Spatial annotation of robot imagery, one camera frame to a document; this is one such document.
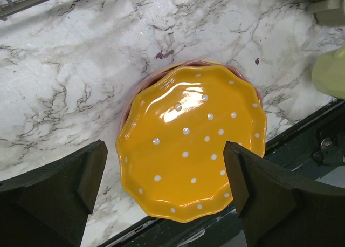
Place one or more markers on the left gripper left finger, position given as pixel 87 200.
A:
pixel 50 205

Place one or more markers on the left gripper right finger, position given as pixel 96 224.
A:
pixel 279 207

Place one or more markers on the light green ceramic mug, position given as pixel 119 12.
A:
pixel 328 73

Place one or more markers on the grey ceramic mug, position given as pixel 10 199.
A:
pixel 328 12

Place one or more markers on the yellow polka dot plate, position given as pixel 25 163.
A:
pixel 170 148

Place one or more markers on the pink plate under stack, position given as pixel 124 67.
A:
pixel 151 79

